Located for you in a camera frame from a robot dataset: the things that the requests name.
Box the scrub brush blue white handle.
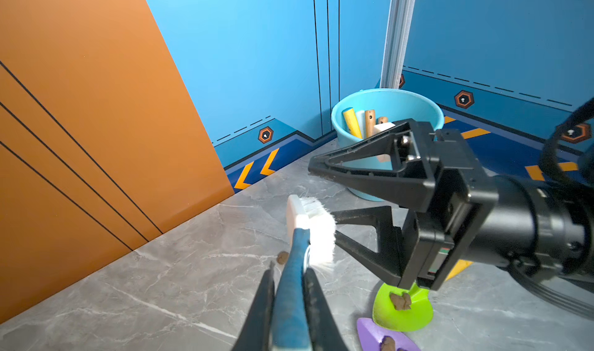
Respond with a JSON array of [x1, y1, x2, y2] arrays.
[[271, 195, 337, 350]]

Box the purple trowel pink handle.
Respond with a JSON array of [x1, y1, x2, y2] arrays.
[[357, 318, 421, 351]]

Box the light blue scoop trowel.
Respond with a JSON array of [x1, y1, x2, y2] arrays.
[[372, 122, 395, 135]]

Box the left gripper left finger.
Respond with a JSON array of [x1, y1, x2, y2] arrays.
[[232, 262, 275, 351]]

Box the turquoise plastic bucket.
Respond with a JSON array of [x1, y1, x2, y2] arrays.
[[330, 88, 446, 203]]

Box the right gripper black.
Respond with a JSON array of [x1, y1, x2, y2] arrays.
[[307, 118, 500, 292]]

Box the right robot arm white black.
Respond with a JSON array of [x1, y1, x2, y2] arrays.
[[309, 101, 593, 319]]

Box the brown soil lump on table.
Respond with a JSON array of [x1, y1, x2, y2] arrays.
[[276, 251, 289, 265]]

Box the green leaf trowel yellow handle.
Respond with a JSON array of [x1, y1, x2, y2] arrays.
[[372, 284, 433, 332]]

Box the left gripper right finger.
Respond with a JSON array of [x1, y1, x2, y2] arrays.
[[303, 268, 348, 351]]

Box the green pointed shovel wooden handle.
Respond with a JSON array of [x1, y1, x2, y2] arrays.
[[364, 110, 376, 138]]

